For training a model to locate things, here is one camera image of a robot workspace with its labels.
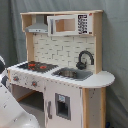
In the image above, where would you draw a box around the white toy microwave door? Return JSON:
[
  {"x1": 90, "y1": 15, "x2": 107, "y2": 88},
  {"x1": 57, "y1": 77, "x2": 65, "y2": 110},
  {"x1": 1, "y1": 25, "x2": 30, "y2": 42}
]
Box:
[{"x1": 47, "y1": 14, "x2": 88, "y2": 36}]

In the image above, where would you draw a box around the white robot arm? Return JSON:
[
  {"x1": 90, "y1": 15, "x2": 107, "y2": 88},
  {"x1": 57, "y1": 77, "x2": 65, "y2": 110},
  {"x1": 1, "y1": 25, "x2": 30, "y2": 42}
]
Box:
[{"x1": 0, "y1": 56, "x2": 40, "y2": 128}]

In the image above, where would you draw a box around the wooden toy kitchen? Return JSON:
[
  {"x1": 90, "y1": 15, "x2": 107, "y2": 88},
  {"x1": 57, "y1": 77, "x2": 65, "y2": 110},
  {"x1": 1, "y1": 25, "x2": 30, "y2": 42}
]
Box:
[{"x1": 8, "y1": 10, "x2": 115, "y2": 128}]

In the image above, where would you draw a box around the grey toy sink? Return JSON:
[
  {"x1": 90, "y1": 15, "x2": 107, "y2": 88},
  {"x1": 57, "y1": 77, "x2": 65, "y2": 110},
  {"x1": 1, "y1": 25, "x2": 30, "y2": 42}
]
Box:
[{"x1": 53, "y1": 67, "x2": 92, "y2": 81}]

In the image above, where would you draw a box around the black toy faucet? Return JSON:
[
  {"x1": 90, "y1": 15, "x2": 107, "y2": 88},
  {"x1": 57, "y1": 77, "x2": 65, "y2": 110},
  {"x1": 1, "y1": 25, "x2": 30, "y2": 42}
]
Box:
[{"x1": 76, "y1": 50, "x2": 94, "y2": 70}]

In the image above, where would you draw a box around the black toy stovetop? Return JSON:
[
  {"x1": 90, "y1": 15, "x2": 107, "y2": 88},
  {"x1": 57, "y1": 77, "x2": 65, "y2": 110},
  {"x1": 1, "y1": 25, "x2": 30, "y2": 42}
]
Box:
[{"x1": 20, "y1": 61, "x2": 56, "y2": 73}]

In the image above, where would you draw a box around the right oven knob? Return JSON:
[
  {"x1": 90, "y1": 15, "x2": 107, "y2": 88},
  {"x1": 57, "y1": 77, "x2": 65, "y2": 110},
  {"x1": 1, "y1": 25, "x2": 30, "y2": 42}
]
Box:
[{"x1": 31, "y1": 81, "x2": 37, "y2": 87}]

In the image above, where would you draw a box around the oven knob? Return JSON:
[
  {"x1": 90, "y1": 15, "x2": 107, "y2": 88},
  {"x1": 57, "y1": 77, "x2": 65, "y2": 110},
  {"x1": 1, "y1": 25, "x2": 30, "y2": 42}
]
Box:
[
  {"x1": 13, "y1": 76, "x2": 19, "y2": 82},
  {"x1": 31, "y1": 81, "x2": 37, "y2": 87}
]

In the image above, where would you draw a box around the grey ice dispenser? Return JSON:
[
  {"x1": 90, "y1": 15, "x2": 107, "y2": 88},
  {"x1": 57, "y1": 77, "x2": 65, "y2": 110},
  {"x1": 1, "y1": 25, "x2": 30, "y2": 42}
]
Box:
[{"x1": 55, "y1": 93, "x2": 71, "y2": 120}]

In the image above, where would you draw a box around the grey range hood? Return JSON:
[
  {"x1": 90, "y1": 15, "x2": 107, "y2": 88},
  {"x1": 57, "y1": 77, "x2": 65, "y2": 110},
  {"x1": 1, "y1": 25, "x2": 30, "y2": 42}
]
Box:
[{"x1": 25, "y1": 14, "x2": 53, "y2": 33}]

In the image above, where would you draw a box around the left oven knob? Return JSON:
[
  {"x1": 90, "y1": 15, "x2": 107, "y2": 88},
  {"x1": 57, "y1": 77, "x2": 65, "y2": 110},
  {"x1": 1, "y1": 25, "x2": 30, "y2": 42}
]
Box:
[{"x1": 13, "y1": 76, "x2": 19, "y2": 82}]

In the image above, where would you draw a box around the grey fridge door handle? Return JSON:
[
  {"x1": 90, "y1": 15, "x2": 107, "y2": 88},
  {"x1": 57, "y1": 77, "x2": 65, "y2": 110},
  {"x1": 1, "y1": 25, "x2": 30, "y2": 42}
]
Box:
[{"x1": 47, "y1": 101, "x2": 52, "y2": 119}]

